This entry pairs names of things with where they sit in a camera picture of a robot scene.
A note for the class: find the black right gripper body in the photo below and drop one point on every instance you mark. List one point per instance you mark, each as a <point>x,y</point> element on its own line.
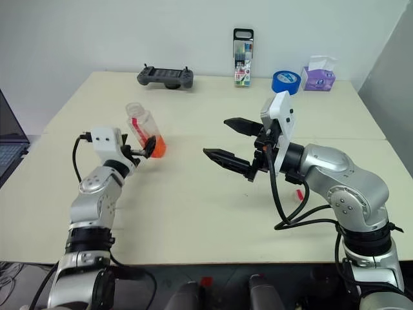
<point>272,135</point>

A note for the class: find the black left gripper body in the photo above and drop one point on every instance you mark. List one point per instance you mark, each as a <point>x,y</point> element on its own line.
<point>129,152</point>

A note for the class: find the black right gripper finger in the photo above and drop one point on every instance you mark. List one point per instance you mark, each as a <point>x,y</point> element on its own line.
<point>245,127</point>
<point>230,161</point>

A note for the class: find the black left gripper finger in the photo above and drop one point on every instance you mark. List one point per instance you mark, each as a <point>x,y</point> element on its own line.
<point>151,147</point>

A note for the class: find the bottle with orange liquid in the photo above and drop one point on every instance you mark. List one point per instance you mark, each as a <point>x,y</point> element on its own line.
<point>145,124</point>

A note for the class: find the red and white bottle cap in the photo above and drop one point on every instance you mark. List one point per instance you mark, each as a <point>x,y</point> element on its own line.
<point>300,195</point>

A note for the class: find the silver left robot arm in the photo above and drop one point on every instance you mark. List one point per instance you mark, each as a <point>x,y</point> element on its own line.
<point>93,200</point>

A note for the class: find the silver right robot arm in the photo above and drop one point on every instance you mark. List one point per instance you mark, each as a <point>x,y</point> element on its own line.
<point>348,181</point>

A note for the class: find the blue tape roll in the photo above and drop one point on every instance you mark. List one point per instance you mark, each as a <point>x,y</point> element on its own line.
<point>285,82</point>

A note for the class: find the colour marker pen pack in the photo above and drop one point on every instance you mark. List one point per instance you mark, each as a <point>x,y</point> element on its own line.
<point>244,63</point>

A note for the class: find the grey handheld game controller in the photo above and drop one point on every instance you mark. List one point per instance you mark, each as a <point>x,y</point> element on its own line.
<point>166,77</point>

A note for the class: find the purple tissue box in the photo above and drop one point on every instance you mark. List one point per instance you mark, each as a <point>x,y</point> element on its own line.
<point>319,80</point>

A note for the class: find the dark laptop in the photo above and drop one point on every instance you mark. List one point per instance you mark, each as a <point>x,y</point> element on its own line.
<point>9,145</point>

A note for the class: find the small red object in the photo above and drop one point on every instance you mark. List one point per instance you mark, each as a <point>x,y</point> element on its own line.
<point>206,281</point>

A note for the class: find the dark rounded shape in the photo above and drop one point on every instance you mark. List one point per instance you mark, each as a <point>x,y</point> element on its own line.
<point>264,294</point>
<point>185,297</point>

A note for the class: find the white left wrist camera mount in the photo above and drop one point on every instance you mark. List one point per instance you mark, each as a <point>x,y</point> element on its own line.
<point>104,143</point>

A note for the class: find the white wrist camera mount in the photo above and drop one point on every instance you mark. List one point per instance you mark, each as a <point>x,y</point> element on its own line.
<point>284,109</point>
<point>104,143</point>

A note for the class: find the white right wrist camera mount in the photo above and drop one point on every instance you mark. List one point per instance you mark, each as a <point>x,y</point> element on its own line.
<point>284,109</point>

